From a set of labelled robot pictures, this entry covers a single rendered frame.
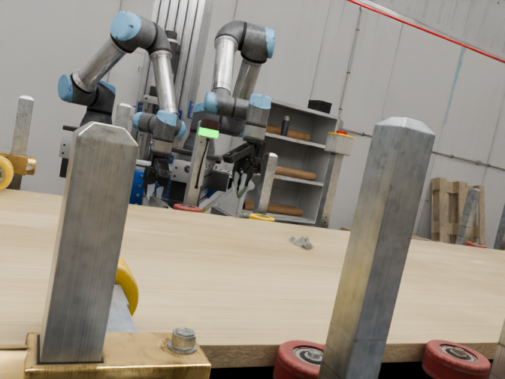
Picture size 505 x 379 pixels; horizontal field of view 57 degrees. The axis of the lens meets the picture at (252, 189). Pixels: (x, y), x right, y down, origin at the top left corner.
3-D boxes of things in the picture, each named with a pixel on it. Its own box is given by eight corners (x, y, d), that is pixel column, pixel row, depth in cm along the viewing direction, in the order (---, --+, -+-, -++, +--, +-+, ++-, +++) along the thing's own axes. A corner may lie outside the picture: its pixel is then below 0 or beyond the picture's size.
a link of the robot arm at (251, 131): (255, 125, 156) (239, 123, 161) (252, 139, 156) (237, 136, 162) (270, 129, 161) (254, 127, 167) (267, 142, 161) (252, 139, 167)
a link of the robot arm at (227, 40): (218, 7, 185) (206, 98, 160) (244, 15, 188) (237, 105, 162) (212, 30, 195) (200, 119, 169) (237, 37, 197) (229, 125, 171)
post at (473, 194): (443, 292, 204) (469, 186, 200) (448, 293, 206) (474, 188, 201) (449, 295, 201) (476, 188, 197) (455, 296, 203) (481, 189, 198)
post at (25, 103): (-6, 267, 128) (19, 94, 123) (8, 268, 129) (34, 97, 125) (-8, 271, 125) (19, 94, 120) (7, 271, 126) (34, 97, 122)
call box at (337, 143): (323, 153, 168) (328, 131, 167) (339, 156, 171) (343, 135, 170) (334, 154, 162) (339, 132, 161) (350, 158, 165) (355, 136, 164)
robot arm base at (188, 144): (185, 148, 225) (189, 128, 224) (216, 154, 224) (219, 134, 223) (179, 148, 210) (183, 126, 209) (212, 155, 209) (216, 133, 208)
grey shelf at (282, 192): (208, 253, 454) (239, 95, 439) (284, 258, 497) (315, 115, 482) (226, 267, 415) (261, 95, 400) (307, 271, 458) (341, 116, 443)
